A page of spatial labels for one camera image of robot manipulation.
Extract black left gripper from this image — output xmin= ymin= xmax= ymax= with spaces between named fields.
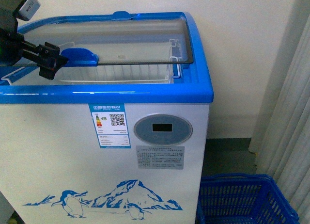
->
xmin=0 ymin=0 xmax=68 ymax=80

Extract glass sliding freezer lid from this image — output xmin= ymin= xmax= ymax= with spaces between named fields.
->
xmin=18 ymin=11 xmax=193 ymax=67

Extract blue energy label sticker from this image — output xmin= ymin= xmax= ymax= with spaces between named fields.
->
xmin=89 ymin=103 xmax=131 ymax=149

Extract white blue chest freezer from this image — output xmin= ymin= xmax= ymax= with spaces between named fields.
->
xmin=0 ymin=12 xmax=214 ymax=224

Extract grey oval control panel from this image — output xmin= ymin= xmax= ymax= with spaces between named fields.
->
xmin=134 ymin=114 xmax=193 ymax=145

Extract grey instruction sticker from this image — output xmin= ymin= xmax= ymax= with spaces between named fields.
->
xmin=136 ymin=145 xmax=185 ymax=170

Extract blue plastic shopping basket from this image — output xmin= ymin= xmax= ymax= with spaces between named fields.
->
xmin=196 ymin=173 xmax=299 ymax=224

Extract white vertical curtain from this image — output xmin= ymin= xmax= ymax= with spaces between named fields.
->
xmin=249 ymin=0 xmax=310 ymax=224

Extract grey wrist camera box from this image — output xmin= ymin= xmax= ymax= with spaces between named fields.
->
xmin=17 ymin=0 xmax=41 ymax=21

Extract white wire freezer basket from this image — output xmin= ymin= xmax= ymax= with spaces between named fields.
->
xmin=0 ymin=39 xmax=182 ymax=85

